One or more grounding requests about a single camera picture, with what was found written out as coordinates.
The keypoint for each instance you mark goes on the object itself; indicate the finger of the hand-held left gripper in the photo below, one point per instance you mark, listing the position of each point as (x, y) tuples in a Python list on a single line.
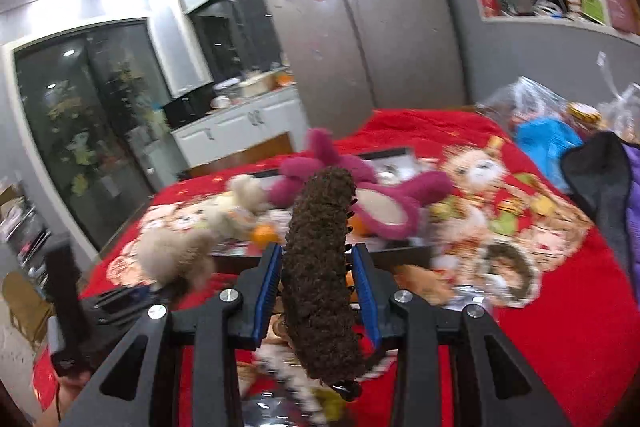
[(120, 299)]

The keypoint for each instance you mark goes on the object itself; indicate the white food container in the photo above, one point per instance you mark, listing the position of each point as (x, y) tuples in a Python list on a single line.
[(257, 84)]

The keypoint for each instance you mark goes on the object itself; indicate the silver foil packet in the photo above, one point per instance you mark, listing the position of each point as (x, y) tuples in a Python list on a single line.
[(270, 412), (467, 294)]

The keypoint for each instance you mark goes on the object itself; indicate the beige plush toy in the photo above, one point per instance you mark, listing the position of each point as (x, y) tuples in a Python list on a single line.
[(170, 252)]

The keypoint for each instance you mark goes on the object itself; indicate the clear plastic bag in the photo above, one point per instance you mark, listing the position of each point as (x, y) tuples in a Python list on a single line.
[(530, 97)]

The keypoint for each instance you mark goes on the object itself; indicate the person's left hand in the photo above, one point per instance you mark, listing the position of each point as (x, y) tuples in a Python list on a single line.
[(72, 384)]

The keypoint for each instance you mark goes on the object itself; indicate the white cup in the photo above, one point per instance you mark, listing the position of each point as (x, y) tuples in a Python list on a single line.
[(220, 102)]

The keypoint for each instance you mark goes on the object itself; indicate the tangerine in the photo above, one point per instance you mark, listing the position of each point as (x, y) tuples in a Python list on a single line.
[(359, 224), (265, 235)]

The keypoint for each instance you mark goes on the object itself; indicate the blue plastic bag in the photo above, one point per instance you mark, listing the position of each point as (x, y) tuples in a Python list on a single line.
[(547, 144)]

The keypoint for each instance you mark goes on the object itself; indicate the black cloth bag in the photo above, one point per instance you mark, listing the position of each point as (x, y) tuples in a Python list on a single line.
[(600, 197)]

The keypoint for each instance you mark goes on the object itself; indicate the pink canister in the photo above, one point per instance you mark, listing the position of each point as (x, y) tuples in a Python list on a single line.
[(619, 2)]

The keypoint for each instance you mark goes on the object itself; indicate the black microwave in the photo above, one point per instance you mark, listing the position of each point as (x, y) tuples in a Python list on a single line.
[(187, 107)]

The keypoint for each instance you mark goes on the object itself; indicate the dark window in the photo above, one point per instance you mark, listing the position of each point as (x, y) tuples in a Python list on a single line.
[(235, 32)]

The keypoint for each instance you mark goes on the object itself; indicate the brown fuzzy hair claw clip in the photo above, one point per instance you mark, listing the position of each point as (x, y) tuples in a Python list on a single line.
[(320, 257)]

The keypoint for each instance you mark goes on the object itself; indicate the red printed tablecloth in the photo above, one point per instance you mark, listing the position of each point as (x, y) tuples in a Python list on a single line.
[(550, 332)]

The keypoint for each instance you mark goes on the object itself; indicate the pile of oranges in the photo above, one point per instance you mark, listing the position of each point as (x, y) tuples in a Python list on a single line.
[(283, 78)]

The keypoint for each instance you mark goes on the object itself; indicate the green box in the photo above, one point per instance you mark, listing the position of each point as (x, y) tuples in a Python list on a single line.
[(591, 5)]

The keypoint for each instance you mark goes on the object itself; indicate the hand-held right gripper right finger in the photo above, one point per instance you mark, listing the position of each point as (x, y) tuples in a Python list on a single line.
[(362, 292)]

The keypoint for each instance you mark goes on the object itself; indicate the purple cloth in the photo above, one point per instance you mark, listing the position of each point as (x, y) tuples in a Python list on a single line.
[(632, 187)]

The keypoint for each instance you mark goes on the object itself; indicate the pink plush bear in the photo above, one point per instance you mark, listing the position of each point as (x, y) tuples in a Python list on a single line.
[(390, 202)]

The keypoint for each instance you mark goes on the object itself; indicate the orange snack packet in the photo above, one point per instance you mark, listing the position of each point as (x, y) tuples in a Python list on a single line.
[(417, 282)]

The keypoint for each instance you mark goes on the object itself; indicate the white kitchen cabinet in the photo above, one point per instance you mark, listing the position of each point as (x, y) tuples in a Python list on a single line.
[(240, 127)]

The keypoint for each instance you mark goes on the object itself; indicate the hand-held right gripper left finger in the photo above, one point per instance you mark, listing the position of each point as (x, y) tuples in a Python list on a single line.
[(270, 287)]

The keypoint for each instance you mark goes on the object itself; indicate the glass sliding door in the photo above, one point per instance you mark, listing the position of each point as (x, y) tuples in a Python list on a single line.
[(85, 132)]

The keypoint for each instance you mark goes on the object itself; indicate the silver refrigerator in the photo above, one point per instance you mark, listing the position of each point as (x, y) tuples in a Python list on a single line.
[(375, 17)]

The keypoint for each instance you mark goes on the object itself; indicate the jar with yellow lid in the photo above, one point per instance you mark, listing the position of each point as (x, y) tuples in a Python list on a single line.
[(583, 112)]

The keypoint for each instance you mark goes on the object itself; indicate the black tray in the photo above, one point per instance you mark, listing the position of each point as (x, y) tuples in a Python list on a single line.
[(400, 252)]

